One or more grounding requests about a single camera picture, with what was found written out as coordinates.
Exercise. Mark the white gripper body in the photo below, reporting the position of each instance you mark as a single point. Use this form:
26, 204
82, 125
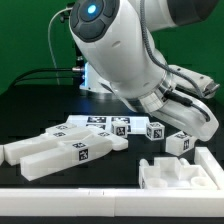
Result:
188, 114

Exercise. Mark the white chair seat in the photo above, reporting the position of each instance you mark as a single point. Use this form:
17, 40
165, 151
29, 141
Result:
171, 173

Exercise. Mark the white marker cube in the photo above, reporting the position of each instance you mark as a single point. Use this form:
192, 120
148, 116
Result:
119, 128
155, 131

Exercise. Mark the white chair back frame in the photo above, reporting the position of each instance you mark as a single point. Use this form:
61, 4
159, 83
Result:
57, 150

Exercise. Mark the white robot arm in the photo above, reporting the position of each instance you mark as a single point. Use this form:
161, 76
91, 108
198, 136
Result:
115, 38

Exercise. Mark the white marker base plate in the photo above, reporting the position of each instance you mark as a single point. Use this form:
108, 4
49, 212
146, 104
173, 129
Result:
135, 124

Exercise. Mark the white L-shaped wall fence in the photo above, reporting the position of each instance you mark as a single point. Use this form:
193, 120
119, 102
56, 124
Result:
111, 202

